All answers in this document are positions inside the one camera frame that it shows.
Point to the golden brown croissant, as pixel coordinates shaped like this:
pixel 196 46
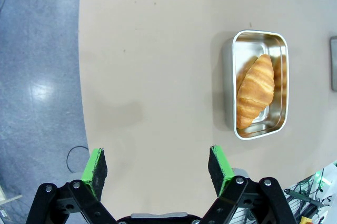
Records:
pixel 256 89

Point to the rectangular stainless steel container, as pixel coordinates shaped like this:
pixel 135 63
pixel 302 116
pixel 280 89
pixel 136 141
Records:
pixel 229 81

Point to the black pen-shaped tool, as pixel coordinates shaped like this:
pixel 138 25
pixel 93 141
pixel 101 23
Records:
pixel 302 196

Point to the black left gripper right finger with green tip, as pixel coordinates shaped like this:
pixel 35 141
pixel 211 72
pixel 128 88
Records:
pixel 221 171

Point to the yellow emergency stop box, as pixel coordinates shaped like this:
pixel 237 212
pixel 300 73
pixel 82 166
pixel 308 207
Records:
pixel 306 220

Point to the white box with green light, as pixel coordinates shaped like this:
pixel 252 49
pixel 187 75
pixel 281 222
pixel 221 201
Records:
pixel 327 179

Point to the flat grey steel lid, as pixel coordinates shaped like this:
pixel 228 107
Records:
pixel 333 63

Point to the black left gripper left finger with green tip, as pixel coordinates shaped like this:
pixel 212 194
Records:
pixel 92 174

